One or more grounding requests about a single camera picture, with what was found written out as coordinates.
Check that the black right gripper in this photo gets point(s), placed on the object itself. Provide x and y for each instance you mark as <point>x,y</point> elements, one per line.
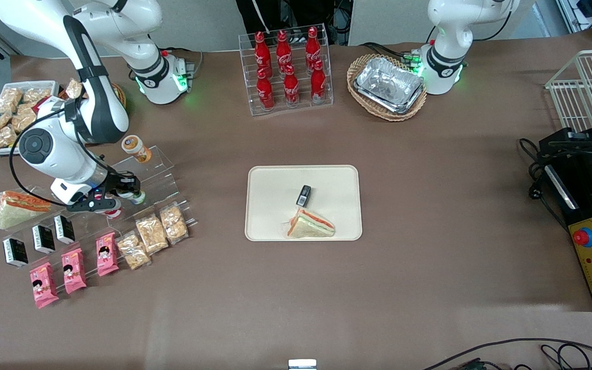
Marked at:
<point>116,183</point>

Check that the green lid gum bottle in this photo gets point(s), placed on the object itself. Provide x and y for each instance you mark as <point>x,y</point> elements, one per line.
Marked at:
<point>139,197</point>

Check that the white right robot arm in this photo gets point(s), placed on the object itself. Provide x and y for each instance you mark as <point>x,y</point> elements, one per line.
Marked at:
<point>70,164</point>

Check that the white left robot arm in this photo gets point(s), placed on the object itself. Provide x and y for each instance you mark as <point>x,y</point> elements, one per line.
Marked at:
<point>450,25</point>

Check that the red lid gum bottle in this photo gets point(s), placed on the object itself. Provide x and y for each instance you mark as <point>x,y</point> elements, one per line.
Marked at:
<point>113,214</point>

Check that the orange lid gum bottle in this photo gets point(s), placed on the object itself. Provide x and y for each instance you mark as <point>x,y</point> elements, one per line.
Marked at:
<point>134,146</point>

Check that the cream plastic tray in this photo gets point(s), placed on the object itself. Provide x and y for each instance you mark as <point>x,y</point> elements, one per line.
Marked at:
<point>275,195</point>

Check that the aluminium foil tray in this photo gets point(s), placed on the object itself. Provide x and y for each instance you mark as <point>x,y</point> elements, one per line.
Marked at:
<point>388,82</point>
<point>401,110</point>

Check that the clear acrylic stepped riser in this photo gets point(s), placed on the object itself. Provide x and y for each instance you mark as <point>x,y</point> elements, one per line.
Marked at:
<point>157,156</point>

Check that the pink snack packet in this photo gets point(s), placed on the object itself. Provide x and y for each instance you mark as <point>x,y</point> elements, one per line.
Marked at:
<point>74,271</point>
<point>107,254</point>
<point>43,285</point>

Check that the black control box yellow panel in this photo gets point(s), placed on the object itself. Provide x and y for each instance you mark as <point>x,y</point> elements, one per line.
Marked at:
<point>584,205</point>

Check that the red emergency stop button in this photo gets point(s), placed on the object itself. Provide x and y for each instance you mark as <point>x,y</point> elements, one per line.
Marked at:
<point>584,237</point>

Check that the wrapped triangle sandwich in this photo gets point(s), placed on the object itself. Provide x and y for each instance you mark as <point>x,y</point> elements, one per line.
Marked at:
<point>309,225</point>
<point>21,210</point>

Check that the brown wicker basket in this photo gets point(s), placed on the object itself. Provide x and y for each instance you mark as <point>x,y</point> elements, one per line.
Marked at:
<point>119,95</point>

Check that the white plastic bin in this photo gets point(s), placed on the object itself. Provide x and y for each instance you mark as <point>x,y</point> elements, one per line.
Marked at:
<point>34,84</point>

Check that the red cola bottle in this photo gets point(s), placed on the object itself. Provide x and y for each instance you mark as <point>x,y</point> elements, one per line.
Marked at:
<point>291,87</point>
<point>283,49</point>
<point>265,92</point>
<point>318,83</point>
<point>261,51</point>
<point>312,46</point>

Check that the clear acrylic bottle rack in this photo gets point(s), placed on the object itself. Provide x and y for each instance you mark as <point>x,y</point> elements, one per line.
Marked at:
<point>301,105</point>

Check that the person body dark clothes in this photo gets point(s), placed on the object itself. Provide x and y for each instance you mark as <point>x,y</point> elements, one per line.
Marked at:
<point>255,13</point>

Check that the light wicker basket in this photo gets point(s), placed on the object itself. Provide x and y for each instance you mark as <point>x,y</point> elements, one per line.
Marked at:
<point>360,64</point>

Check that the small silver device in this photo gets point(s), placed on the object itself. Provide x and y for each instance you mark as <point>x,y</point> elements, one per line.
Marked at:
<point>302,364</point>

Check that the metal frame shelf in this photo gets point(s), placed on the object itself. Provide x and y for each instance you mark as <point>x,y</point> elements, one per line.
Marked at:
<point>589,13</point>

